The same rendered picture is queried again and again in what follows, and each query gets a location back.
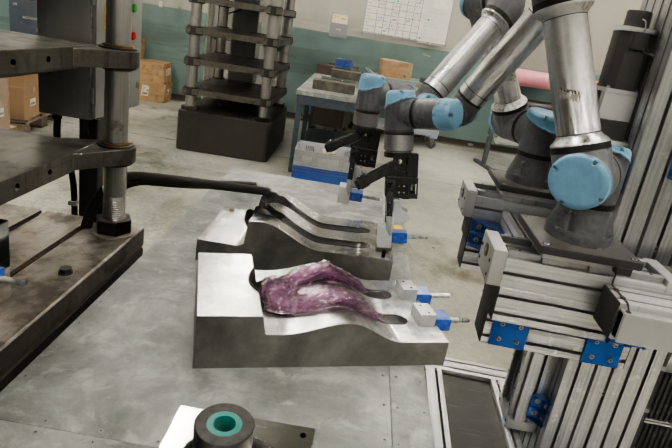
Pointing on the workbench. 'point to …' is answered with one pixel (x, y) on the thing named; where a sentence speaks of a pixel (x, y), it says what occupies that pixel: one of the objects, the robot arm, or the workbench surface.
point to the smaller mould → (178, 437)
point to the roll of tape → (223, 427)
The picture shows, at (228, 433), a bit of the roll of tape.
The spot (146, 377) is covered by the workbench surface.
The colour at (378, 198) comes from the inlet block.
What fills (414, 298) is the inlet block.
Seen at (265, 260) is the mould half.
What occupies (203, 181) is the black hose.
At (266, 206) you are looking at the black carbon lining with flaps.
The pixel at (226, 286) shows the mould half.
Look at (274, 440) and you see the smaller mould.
